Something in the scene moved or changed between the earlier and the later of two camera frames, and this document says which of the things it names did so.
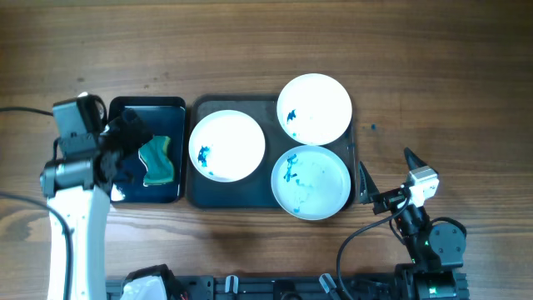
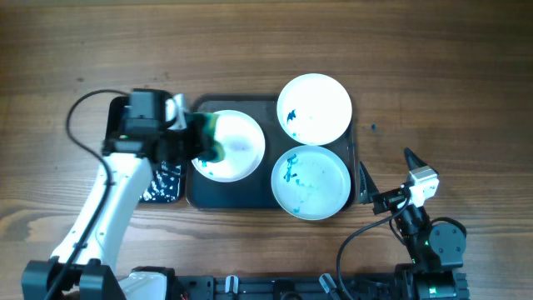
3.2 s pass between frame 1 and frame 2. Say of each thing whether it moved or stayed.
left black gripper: moved
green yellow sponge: moved
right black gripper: stayed
